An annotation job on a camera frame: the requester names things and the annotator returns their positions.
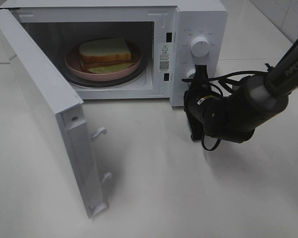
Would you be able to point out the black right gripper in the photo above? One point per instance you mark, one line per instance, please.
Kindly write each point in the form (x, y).
(193, 99)

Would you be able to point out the white timer knob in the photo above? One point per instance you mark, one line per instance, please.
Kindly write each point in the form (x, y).
(190, 74)

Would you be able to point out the sandwich with bread and lettuce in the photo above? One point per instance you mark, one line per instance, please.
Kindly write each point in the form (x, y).
(105, 56)

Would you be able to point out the pink round plate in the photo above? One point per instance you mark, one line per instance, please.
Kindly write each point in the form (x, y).
(104, 72)

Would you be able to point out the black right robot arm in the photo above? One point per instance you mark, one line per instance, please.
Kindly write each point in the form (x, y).
(231, 106)

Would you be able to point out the upper white power knob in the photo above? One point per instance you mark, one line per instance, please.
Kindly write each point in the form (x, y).
(200, 46)

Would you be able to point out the white warning sticker with QR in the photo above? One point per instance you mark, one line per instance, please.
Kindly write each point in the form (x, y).
(165, 52)

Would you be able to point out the glass microwave turntable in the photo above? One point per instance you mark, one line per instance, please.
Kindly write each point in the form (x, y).
(71, 70)

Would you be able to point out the white microwave oven body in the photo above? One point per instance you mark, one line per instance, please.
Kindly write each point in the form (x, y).
(59, 25)

